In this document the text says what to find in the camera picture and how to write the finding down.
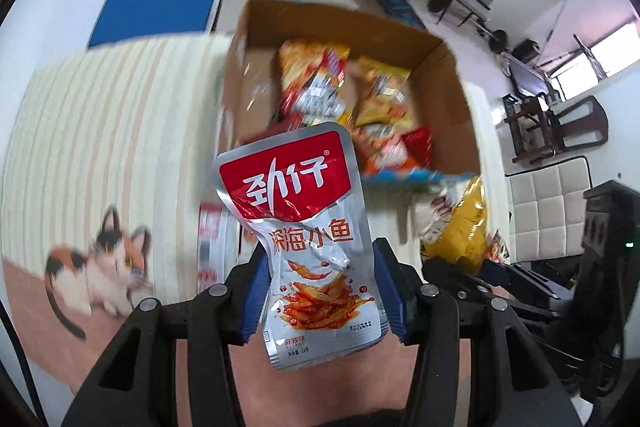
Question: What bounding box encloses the plain yellow snack packet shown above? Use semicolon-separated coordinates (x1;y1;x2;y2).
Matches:
417;174;488;275

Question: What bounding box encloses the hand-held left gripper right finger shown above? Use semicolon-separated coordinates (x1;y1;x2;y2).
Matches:
372;237;586;427

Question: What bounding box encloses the silver red fish snack packet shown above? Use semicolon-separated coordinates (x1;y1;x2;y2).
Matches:
211;122;390;370

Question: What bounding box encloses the black bin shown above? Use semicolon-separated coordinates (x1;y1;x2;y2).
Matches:
512;39;541;65

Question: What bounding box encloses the yellow printed snack packet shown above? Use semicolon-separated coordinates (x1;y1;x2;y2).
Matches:
352;56;413;130

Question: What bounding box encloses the bright red snack packet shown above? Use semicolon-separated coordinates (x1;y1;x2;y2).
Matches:
400;127;433;170

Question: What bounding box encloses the orange panda snack packet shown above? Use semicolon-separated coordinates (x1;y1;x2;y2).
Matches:
487;232;511;264
352;124;416;172

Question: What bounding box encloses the cardboard box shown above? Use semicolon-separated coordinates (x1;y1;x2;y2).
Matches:
217;0;483;185

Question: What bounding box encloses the dark wooden chair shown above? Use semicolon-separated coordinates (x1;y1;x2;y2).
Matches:
502;94;608;165

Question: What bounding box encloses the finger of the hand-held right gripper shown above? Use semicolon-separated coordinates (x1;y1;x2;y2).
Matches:
425;257;556;323
505;259;586;303

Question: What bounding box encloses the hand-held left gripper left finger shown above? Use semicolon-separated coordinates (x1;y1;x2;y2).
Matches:
60;252;273;427

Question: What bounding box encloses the white padded chair black frame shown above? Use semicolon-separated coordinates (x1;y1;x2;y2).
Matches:
505;157;593;263

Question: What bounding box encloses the small red white snack packet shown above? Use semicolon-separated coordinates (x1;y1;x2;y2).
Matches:
197;202;226;293

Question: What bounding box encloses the striped cat print tablecloth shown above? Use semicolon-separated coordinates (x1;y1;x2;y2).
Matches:
0;32;506;427

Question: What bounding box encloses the short barbell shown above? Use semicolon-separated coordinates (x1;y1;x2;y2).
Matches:
480;24;511;54

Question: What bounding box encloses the window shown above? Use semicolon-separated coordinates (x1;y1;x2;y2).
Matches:
545;14;640;100

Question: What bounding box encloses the blue pad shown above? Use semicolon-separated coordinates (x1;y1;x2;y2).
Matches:
87;0;223;50

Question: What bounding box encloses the large red yellow chips packet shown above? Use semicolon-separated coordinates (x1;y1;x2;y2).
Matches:
277;39;351;125

